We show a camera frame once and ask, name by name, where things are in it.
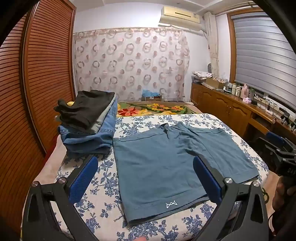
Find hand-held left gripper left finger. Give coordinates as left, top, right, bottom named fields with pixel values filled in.
left=22, top=155, right=100, bottom=241

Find grey pants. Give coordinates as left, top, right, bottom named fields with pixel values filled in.
left=91, top=93, right=116, bottom=135

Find blue floral bed sheet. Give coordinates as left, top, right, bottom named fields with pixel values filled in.
left=55, top=113, right=270, bottom=241

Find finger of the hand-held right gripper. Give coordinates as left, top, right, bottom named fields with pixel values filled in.
left=265, top=132, right=296, bottom=149
left=256, top=137, right=289, bottom=163

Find stack of folded clothes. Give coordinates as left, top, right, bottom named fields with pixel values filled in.
left=59, top=98, right=119, bottom=155

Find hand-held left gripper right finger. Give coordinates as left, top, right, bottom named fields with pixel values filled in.
left=193, top=156, right=270, bottom=241

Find person's right hand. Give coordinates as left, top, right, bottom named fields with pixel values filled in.
left=272, top=176, right=296, bottom=215

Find circle patterned sheer curtain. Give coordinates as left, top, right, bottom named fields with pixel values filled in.
left=73, top=27, right=190, bottom=102

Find black shorts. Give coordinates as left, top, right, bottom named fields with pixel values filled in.
left=54, top=90, right=116, bottom=131

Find row of toiletry bottles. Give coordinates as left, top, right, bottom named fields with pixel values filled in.
left=223, top=81, right=243, bottom=97

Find white power strip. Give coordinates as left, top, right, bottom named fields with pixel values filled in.
left=254, top=95, right=278, bottom=114

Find beige air conditioner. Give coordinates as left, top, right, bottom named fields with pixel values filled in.
left=158, top=6, right=201, bottom=31

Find grey window blind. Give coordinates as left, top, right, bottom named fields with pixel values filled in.
left=232, top=10, right=296, bottom=105

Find beige tied curtain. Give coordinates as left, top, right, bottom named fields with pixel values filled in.
left=203, top=11, right=220, bottom=78

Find wooden sideboard cabinet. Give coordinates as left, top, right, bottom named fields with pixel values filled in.
left=191, top=82, right=296, bottom=145

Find wooden louvered wardrobe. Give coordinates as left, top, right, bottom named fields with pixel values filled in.
left=0, top=0, right=77, bottom=234

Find cardboard box with blue bag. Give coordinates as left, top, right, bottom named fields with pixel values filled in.
left=142, top=89, right=162, bottom=101

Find folded floral cloth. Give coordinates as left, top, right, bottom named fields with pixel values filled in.
left=191, top=71, right=213, bottom=83

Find open cardboard box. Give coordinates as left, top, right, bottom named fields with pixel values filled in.
left=205, top=77, right=228, bottom=90

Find teal shorts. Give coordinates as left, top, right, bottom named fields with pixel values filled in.
left=113, top=122, right=259, bottom=225

